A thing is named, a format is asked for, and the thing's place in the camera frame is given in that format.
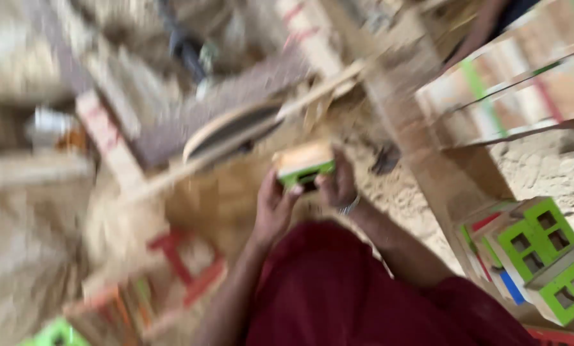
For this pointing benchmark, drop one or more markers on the red plastic crate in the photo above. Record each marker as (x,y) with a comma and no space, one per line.
(561,336)

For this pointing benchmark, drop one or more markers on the stack of laminated wooden boards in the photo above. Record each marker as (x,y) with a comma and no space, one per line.
(513,91)

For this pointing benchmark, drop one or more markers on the circular saw blade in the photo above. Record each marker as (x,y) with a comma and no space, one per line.
(234,132)

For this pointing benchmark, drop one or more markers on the wooden saw bench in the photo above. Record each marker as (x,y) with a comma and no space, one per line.
(402,110)

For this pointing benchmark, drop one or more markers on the pile of wooden offcuts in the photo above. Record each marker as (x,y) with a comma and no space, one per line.
(113,307)

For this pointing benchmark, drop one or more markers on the long wooden strip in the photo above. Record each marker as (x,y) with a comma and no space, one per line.
(248,139)

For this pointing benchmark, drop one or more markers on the person's left hand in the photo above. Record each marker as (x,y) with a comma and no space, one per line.
(272,211)

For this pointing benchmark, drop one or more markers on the maroon shirt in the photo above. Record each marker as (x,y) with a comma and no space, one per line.
(363,298)

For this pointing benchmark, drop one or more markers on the person's right fingers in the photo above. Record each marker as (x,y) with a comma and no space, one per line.
(326,185)

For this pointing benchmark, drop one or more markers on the dark machine motor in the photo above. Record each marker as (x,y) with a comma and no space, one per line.
(186,41)

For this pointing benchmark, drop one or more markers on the stack of green-window wooden blocks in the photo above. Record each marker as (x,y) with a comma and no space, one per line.
(532,259)

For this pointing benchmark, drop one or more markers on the person's right hand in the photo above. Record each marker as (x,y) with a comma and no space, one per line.
(338,185)

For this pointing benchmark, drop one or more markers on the green plastic piece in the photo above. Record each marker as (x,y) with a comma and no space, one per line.
(53,334)

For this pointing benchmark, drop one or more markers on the red-frame wooden piece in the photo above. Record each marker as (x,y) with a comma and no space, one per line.
(186,266)

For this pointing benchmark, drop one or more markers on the green-faced wooden block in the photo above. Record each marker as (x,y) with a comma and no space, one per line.
(305,166)

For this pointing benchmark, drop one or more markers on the red-striped wooden plank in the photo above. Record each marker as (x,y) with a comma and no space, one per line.
(109,139)

